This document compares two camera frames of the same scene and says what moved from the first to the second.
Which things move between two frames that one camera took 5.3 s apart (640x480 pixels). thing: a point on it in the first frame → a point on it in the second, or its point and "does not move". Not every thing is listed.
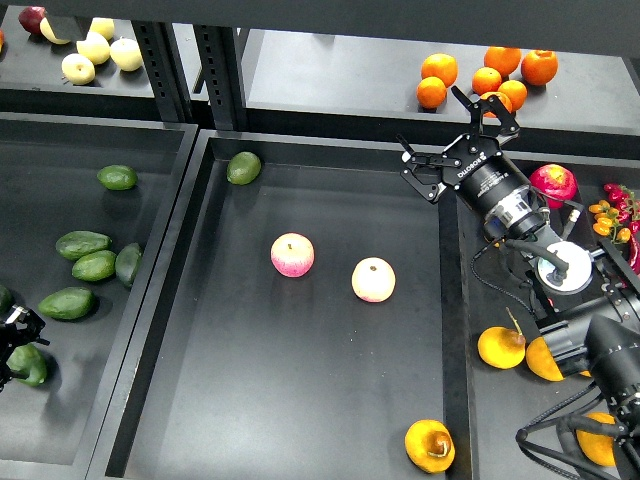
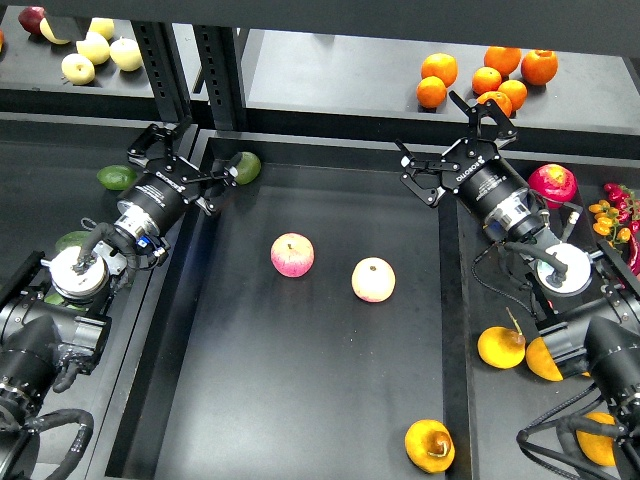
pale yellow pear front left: [78, 69] does not move
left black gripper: [9, 342] → [163, 189]
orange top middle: [503, 59] does not move
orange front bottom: [501, 98] does not move
